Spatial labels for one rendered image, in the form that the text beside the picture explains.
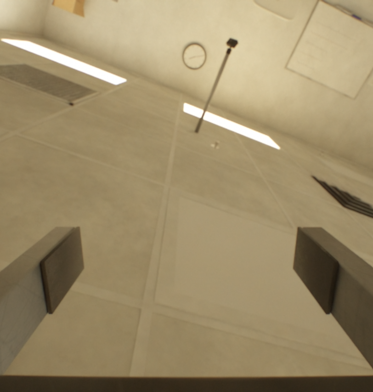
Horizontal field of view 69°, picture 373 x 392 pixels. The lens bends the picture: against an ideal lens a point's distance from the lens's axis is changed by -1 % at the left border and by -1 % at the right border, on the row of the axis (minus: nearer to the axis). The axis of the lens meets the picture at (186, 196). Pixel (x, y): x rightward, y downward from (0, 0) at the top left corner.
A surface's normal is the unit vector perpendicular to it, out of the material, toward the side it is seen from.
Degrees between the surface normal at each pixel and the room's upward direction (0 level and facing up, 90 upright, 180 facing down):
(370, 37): 90
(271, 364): 180
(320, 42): 90
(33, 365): 180
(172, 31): 90
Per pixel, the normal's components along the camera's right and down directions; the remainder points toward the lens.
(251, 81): 0.00, 0.45
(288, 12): 0.08, 0.21
